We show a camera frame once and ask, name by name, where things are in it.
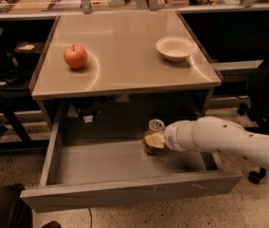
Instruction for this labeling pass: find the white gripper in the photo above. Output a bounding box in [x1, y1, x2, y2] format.
[144, 121, 191, 152]

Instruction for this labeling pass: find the orange soda can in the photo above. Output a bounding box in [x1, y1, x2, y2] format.
[144, 119, 165, 155]

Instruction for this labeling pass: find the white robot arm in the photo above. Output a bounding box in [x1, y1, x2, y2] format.
[144, 117, 269, 169]

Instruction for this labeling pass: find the open grey drawer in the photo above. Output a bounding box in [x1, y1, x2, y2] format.
[21, 108, 242, 213]

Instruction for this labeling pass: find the grey cabinet table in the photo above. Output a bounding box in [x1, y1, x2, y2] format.
[29, 10, 221, 124]

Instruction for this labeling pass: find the white bowl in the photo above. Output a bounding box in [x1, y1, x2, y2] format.
[156, 36, 195, 63]

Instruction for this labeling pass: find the black office chair right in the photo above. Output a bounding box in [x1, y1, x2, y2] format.
[237, 52, 269, 185]

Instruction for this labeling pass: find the red apple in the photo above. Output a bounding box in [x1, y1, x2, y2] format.
[64, 45, 87, 69]

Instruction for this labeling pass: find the black box with label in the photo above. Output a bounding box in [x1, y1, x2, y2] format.
[13, 42, 44, 68]

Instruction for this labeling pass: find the dark brown object bottom-left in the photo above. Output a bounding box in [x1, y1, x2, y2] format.
[0, 182, 62, 228]

